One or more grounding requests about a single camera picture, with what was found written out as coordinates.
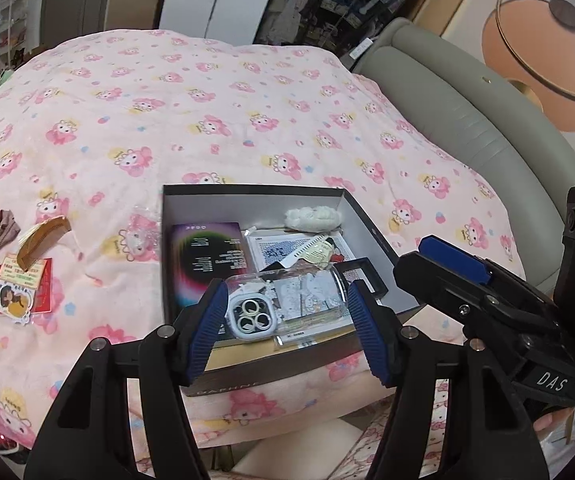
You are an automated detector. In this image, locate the black cardboard box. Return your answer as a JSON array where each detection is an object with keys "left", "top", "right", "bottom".
[{"left": 161, "top": 184, "right": 419, "bottom": 396}]

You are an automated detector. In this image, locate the red envelope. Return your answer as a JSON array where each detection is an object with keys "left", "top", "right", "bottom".
[{"left": 33, "top": 258, "right": 52, "bottom": 314}]

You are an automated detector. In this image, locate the green yellow sticker card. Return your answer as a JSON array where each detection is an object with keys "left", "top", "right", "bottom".
[{"left": 0, "top": 254, "right": 48, "bottom": 292}]

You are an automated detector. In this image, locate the clear phone case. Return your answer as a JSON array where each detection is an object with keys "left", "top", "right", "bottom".
[{"left": 225, "top": 264, "right": 351, "bottom": 346}]

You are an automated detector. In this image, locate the white comb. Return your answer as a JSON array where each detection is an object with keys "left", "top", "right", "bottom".
[{"left": 280, "top": 235, "right": 327, "bottom": 269}]

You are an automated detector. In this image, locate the wooden comb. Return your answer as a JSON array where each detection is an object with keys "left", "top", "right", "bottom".
[{"left": 16, "top": 216, "right": 72, "bottom": 272}]

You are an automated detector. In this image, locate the white storage shelf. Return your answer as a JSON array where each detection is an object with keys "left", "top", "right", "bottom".
[{"left": 0, "top": 0, "right": 28, "bottom": 62}]

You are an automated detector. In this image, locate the pink cartoon blanket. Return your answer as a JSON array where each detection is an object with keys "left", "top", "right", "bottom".
[{"left": 0, "top": 30, "right": 523, "bottom": 446}]

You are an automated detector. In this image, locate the grey padded headboard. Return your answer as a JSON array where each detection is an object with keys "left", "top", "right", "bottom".
[{"left": 353, "top": 18, "right": 575, "bottom": 295}]

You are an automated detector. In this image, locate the cartoon girl sticker pack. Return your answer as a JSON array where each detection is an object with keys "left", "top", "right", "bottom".
[{"left": 0, "top": 278, "right": 36, "bottom": 325}]

